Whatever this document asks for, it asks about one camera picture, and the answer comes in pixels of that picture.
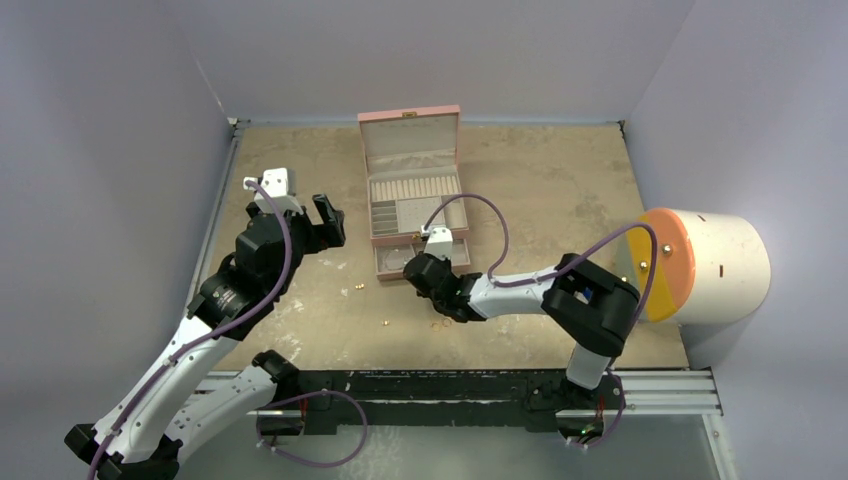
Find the pink jewelry box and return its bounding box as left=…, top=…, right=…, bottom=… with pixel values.
left=357, top=105, right=471, bottom=281

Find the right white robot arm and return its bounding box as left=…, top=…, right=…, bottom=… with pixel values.
left=403, top=253, right=644, bottom=407

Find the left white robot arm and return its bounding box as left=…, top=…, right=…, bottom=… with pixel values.
left=65, top=194, right=346, bottom=479

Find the white cylinder orange lid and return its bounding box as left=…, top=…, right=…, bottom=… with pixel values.
left=639, top=208, right=771, bottom=325

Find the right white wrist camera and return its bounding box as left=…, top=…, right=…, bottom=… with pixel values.
left=420, top=225, right=453, bottom=260

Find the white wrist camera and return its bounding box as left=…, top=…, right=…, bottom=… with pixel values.
left=242, top=168, right=303, bottom=214
left=420, top=225, right=453, bottom=260

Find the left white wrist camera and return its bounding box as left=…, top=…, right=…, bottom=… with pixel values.
left=242, top=168, right=303, bottom=214

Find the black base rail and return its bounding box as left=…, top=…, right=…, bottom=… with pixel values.
left=260, top=369, right=626, bottom=442

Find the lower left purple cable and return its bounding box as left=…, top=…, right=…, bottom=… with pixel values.
left=256, top=389, right=369, bottom=469

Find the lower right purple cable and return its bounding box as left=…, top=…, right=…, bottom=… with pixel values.
left=566, top=374, right=627, bottom=452

